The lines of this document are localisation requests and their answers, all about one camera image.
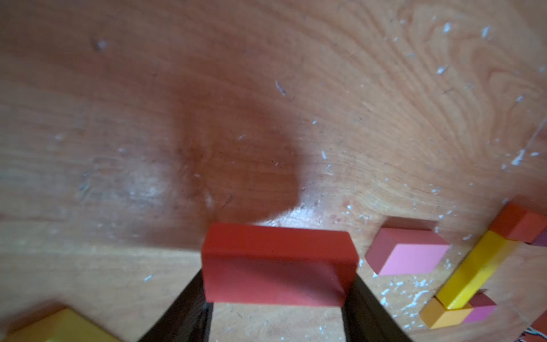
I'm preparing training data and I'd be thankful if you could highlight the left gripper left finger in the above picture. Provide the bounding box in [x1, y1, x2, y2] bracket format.
[140, 270, 213, 342]

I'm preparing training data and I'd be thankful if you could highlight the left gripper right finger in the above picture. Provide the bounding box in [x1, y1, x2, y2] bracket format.
[341, 275, 413, 342]

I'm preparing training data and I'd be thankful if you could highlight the orange yellow block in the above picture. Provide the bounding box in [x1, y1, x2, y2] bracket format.
[420, 297, 473, 329]

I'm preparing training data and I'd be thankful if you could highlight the red long block front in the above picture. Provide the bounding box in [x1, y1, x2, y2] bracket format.
[202, 223, 359, 307]

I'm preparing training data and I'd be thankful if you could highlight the pink block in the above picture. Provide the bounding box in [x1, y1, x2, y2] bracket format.
[365, 227, 450, 276]

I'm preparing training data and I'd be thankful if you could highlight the yellow long block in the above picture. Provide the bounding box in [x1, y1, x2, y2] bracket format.
[436, 231, 521, 310]
[3, 308, 120, 342]

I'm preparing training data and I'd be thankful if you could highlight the magenta block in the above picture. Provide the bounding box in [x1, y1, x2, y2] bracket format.
[463, 292, 497, 323]

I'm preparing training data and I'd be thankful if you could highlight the yellow long block front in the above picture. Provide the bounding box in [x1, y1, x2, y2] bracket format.
[3, 308, 120, 342]

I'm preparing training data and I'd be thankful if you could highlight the short red block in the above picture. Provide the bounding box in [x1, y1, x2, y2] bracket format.
[489, 202, 546, 243]

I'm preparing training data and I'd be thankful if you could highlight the purple block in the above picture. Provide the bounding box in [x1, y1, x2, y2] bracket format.
[530, 228, 547, 247]

